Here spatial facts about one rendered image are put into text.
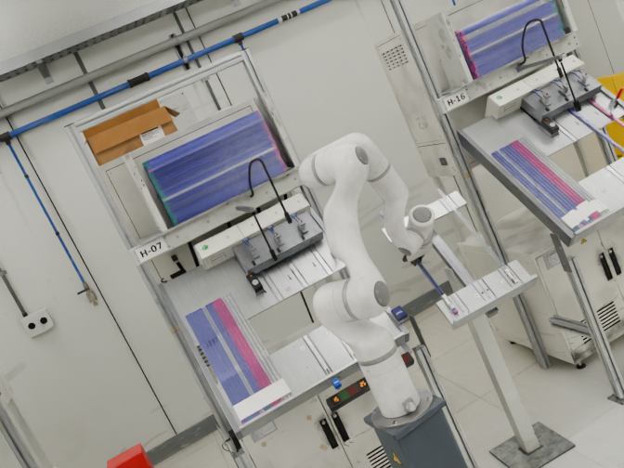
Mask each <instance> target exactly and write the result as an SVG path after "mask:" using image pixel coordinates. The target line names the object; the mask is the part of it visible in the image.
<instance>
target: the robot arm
mask: <svg viewBox="0 0 624 468"><path fill-rule="evenodd" d="M298 175H299V178H300V180H301V182H302V183H303V184H304V185H305V186H307V187H308V188H311V189H320V188H324V187H327V186H329V185H332V184H335V183H336V185H335V189H334V191H333V194H332V195H331V197H330V199H329V201H328V202H327V204H326V206H325V208H324V212H323V222H324V229H325V235H326V240H327V243H328V246H329V248H330V250H331V253H332V254H333V255H334V256H335V257H336V258H337V259H338V260H340V261H342V262H343V263H344V264H345V265H346V266H347V268H348V270H349V273H350V278H349V279H341V280H337V281H333V282H330V283H327V284H324V285H322V286H321V287H319V288H318V289H317V291H316V292H315V294H314V297H313V308H314V312H315V314H316V317H317V318H318V320H319V322H320V323H321V324H322V325H323V326H324V327H325V328H326V329H327V330H328V331H330V332H331V333H332V334H334V335H335V336H337V337H338V338H339V339H341V340H342V341H344V342H345V343H346V344H347V345H349V347H350V348H351V349H352V351H353V353H354V355H355V357H356V359H357V362H358V365H359V367H360V368H361V370H362V372H363V374H364V376H365V378H366V381H367V383H368V385H369V387H370V390H371V391H372V394H373V396H374V398H375V400H376V402H377V404H378V406H377V407H376V408H375V409H374V410H373V411H372V415H371V420H372V422H373V424H374V425H375V426H376V427H377V428H380V429H387V430H389V429H396V428H399V427H403V426H405V425H408V424H410V423H413V422H415V421H417V420H418V419H420V418H421V417H422V416H423V415H424V414H425V413H426V412H427V411H428V410H429V409H430V408H431V407H432V405H433V402H434V398H433V395H432V393H431V392H430V391H429V390H427V389H424V388H416V387H415V385H414V383H413V381H412V379H411V377H410V374H409V372H408V369H407V367H406V365H405V363H404V360H403V358H402V356H401V355H400V353H399V351H398V348H397V345H396V343H395V341H394V338H393V336H392V335H391V333H390V331H389V330H387V329H386V328H385V327H383V326H381V325H378V324H376V323H374V322H371V321H369V320H367V319H372V318H375V317H378V316H380V315H381V314H382V313H383V312H384V311H385V310H386V308H387V307H388V306H389V302H390V292H389V288H388V286H387V283H386V282H385V280H384V277H383V276H382V274H381V273H380V271H379V270H378V268H377V267H376V266H375V265H374V264H373V262H372V261H371V259H370V257H369V255H368V253H367V251H366V248H365V246H364V243H363V240H362V238H361V234H360V228H359V222H358V199H359V196H360V193H361V191H362V190H363V187H364V185H365V183H366V181H368V182H369V183H370V185H371V186H372V187H373V188H374V189H375V191H376V192H377V193H378V194H379V195H380V197H381V198H382V199H383V223H384V228H385V231H386V233H387V235H388V237H389V238H390V240H391V241H392V242H393V243H394V244H395V246H396V247H397V248H398V250H399V251H400V252H402V253H403V254H404V257H403V259H402V260H403V262H407V261H409V262H411V264H412V265H414V266H415V267H416V266H417V260H416V259H417V258H418V259H419V260H420V261H422V260H423V257H424V255H425V254H427V253H429V252H430V251H431V249H432V244H433V243H432V234H433V228H434V222H435V213H434V211H433V210H432V209H431V208H430V207H429V206H426V205H417V206H415V207H413V208H412V209H411V210H410V212H409V222H408V224H407V226H406V227H405V222H404V214H405V208H406V204H407V201H408V198H409V189H408V187H407V185H406V184H405V183H404V181H403V180H402V179H401V177H400V176H399V175H398V173H397V171H396V170H395V169H394V167H393V166H392V165H391V163H390V162H389V161H388V160H387V159H386V158H385V157H384V155H383V154H382V152H381V151H380V150H379V148H378V147H377V146H376V144H375V143H374V142H373V141H372V140H371V139H370V138H369V137H368V136H366V135H364V134H361V133H352V134H349V135H347V136H344V137H342V138H340V139H338V140H336V141H334V142H332V143H331V144H329V145H327V146H325V147H323V148H321V149H319V150H317V151H315V152H313V153H312V154H310V155H309V156H307V157H306V158H305V159H304V160H303V161H302V163H301V164H300V166H299V170H298Z"/></svg>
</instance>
